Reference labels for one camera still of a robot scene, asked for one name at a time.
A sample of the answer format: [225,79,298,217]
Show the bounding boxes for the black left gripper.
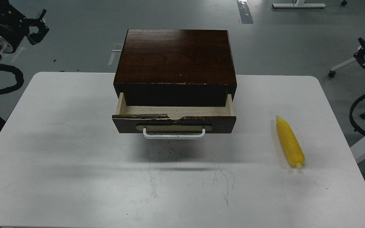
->
[17,9,49,45]

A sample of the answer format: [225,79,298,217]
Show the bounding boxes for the white table leg base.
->
[272,0,326,9]

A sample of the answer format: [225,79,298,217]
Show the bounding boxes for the yellow corn cob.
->
[276,116,305,168]

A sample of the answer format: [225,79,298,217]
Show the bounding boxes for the wooden drawer with white handle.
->
[112,93,237,140]

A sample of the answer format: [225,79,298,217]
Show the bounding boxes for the dark wooden drawer cabinet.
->
[113,29,237,107]

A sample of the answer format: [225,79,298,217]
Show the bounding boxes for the grey floor tape strip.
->
[236,0,254,24]

